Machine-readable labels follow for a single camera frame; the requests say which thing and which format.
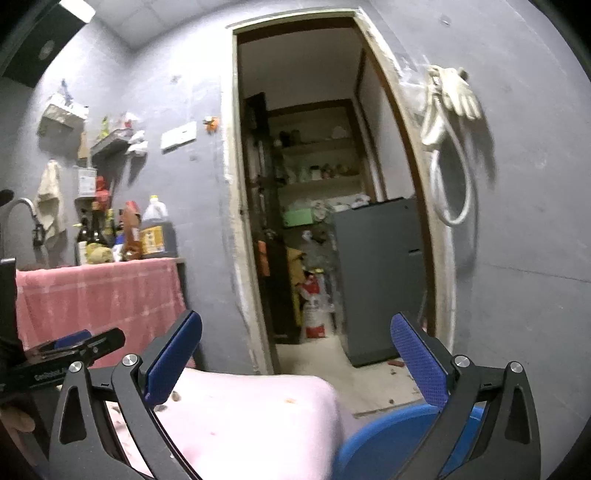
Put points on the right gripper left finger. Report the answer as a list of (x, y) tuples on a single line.
[(84, 444)]

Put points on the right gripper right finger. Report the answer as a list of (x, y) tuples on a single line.
[(486, 426)]

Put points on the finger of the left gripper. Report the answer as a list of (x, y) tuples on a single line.
[(63, 342), (87, 352)]

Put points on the chrome kitchen faucet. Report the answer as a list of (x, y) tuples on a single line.
[(22, 234)]

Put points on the left human hand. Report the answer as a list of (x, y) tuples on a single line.
[(16, 421)]

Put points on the pink plaid counter cloth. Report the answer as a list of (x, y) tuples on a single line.
[(142, 298)]

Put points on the brown sauce bottle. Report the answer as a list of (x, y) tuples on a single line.
[(131, 249)]

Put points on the dark glass bottle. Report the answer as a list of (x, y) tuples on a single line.
[(95, 236)]

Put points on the beige hanging towel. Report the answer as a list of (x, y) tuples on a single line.
[(49, 204)]

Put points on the large cooking oil jug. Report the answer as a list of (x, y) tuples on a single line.
[(157, 234)]

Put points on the pink floral table cloth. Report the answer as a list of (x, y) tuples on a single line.
[(256, 427)]

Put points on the red white sack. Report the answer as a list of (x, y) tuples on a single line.
[(315, 307)]

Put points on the green box on shelf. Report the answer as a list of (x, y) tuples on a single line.
[(297, 217)]

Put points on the white hanging gloves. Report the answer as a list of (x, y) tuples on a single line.
[(447, 92)]

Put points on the metal wall shelf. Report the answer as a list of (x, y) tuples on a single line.
[(116, 141)]

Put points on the white wall rack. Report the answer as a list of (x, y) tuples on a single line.
[(62, 111)]

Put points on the white wall switch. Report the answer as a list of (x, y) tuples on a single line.
[(178, 136)]

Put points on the orange wall hook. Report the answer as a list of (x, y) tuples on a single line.
[(211, 124)]

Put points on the wooden door frame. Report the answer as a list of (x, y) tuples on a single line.
[(383, 47)]

